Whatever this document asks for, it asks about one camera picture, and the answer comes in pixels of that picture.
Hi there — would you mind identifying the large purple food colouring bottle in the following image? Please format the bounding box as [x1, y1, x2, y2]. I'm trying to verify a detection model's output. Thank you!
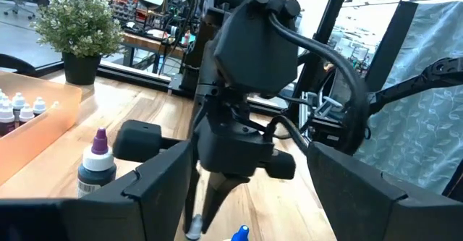
[77, 127, 117, 199]

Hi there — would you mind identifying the wooden workbench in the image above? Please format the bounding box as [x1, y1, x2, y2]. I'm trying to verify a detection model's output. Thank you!
[121, 32, 196, 75]

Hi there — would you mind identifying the orange translucent plastic bin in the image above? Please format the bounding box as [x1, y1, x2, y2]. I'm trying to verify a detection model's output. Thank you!
[0, 70, 82, 187]

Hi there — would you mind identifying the bushy green plant black pot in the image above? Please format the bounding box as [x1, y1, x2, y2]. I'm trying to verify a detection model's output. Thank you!
[30, 0, 126, 86]

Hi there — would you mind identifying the black curved bar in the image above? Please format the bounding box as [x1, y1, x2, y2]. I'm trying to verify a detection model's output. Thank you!
[0, 54, 37, 79]

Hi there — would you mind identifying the black upright panel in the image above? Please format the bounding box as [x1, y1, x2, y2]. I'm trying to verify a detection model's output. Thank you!
[365, 0, 420, 77]

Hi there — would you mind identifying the shelf with red bins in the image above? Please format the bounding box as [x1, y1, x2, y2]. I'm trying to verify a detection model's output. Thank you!
[105, 0, 138, 27]

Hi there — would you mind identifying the silver aluminium bracket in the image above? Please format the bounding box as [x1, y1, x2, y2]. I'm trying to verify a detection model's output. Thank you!
[298, 90, 344, 138]

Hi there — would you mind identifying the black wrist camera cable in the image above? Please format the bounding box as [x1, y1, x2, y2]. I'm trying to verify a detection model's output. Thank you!
[267, 12, 370, 157]

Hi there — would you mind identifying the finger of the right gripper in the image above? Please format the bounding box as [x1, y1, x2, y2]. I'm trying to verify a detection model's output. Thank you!
[200, 171, 251, 234]
[183, 166, 200, 234]

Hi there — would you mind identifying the teal leaf-pattern curtain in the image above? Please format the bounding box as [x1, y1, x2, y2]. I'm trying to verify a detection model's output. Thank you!
[349, 0, 463, 195]

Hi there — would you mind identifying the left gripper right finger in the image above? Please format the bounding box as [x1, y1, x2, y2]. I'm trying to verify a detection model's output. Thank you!
[306, 141, 463, 241]

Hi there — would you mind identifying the black right wrist camera housing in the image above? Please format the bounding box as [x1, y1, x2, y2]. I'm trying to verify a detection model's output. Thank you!
[212, 0, 300, 98]

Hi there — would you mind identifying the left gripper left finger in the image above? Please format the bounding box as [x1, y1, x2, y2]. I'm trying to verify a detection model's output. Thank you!
[0, 140, 194, 241]

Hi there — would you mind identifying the large blue food colouring bottle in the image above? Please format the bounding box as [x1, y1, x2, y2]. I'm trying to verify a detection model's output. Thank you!
[222, 224, 251, 241]

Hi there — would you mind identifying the office chair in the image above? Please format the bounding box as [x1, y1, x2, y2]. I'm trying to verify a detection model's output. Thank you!
[1, 0, 37, 20]

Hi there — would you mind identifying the small orange-red dropper bottle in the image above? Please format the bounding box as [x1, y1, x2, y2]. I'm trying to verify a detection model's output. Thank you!
[0, 101, 16, 138]

